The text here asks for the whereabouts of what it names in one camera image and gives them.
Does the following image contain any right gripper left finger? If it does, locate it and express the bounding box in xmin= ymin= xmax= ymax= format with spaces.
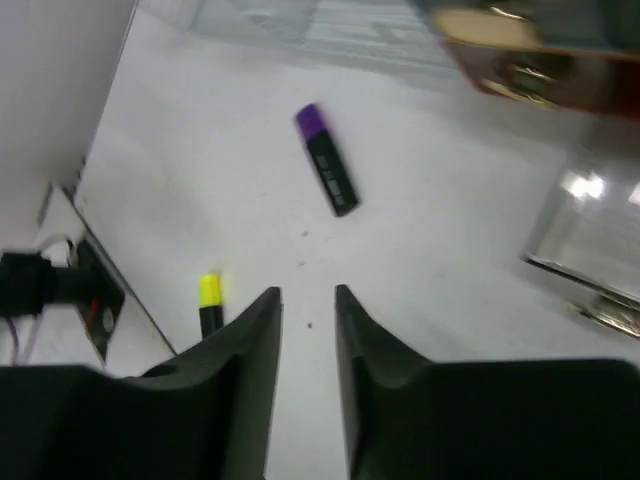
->
xmin=1 ymin=287 xmax=282 ymax=479

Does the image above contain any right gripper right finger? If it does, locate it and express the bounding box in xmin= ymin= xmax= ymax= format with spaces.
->
xmin=335 ymin=285 xmax=639 ymax=479

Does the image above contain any yellow highlighter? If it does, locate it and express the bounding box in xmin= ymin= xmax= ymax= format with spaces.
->
xmin=198 ymin=273 xmax=224 ymax=339

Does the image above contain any purple highlighter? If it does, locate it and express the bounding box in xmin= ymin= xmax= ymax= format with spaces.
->
xmin=294 ymin=104 xmax=360 ymax=218

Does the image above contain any clear drawer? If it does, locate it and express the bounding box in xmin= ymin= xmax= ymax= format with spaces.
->
xmin=523 ymin=151 xmax=639 ymax=340

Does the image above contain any teal wooden drawer box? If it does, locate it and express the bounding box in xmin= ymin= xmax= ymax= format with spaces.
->
xmin=412 ymin=1 xmax=639 ymax=120

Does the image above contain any white wire desk organizer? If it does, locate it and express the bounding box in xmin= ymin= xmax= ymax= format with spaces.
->
xmin=191 ymin=1 xmax=452 ymax=73

